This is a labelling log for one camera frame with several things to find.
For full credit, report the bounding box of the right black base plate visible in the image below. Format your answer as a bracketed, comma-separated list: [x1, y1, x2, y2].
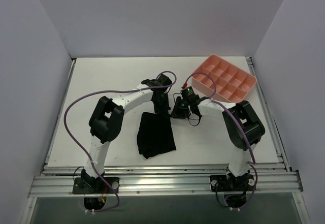
[209, 174, 255, 192]

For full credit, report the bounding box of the pink compartment tray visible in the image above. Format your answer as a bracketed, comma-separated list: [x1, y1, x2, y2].
[191, 55, 257, 103]

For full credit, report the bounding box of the aluminium mounting rail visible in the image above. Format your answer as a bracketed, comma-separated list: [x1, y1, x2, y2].
[28, 163, 303, 198]

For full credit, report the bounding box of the thin black wire loop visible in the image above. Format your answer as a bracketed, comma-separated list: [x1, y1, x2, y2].
[172, 92, 203, 127]

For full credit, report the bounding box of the black underwear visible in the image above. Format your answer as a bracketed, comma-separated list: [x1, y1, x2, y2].
[137, 112, 176, 159]

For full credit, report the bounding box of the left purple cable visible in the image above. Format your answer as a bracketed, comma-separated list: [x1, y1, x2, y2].
[63, 71, 177, 213]

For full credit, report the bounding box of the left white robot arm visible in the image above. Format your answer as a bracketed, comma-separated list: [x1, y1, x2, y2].
[81, 74, 176, 193]

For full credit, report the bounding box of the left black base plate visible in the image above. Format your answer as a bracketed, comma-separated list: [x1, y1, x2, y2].
[72, 177, 120, 195]

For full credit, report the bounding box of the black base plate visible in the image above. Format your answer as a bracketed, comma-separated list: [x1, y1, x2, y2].
[72, 177, 120, 195]
[209, 174, 255, 192]

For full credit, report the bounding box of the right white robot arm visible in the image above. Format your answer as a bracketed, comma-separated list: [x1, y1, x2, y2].
[171, 86, 265, 190]

